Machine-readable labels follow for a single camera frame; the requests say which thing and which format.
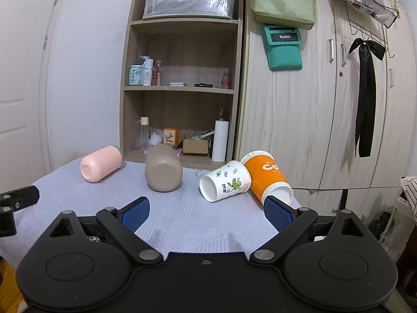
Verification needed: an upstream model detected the pink tumbler grey lid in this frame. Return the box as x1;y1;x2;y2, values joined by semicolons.
79;146;123;183

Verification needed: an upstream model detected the orange paper cup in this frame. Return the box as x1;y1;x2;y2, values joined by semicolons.
240;150;293;205

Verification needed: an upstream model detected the white floral paper cup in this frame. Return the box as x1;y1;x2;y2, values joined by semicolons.
199;160;252;203

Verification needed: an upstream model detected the white patterned tablecloth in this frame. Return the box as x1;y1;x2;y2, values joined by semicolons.
0;155;303;269

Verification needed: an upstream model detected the beige tumbler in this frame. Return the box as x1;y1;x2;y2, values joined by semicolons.
145;143;183;192

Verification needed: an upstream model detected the clear bottle beige cap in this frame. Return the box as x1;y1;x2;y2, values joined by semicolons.
139;117;149;151

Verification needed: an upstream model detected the orange floral small box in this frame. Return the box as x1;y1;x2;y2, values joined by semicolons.
163;128;179;147

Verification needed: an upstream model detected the light wood wardrobe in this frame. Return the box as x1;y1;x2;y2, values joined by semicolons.
236;0;416;222

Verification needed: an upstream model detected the small cardboard box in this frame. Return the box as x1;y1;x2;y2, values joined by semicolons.
177;139;209;155

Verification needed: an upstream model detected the white paper towel roll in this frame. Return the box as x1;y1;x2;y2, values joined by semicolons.
212;120;229;162

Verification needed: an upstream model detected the black ribbon bow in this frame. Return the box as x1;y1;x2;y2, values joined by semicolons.
348;38;386;158

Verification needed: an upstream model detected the teal label jar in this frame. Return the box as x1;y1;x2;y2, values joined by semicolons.
128;65;144;86

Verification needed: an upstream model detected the red small bottle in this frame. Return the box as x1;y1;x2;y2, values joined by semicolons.
152;59;162;86

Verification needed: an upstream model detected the pink small bottle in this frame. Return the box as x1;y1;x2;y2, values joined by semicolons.
220;69;231;89

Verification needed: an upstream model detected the white tube bottle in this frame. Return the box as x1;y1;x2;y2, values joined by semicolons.
143;57;153;86

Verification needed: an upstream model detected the wooden open shelf unit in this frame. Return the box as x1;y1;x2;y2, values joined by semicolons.
119;0;244;162

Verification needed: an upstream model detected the teal Redmi pouch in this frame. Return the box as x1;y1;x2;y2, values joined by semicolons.
261;25;303;71

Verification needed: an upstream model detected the white panel door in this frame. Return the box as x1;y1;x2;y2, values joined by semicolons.
1;0;59;191

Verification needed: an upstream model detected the light green cushion bag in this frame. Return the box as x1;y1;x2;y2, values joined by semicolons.
249;0;316;30

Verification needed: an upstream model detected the plastic wrapped storage box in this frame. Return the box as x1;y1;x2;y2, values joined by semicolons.
143;0;234;19

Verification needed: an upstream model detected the black wire basket rack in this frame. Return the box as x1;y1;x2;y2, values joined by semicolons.
341;0;399;59

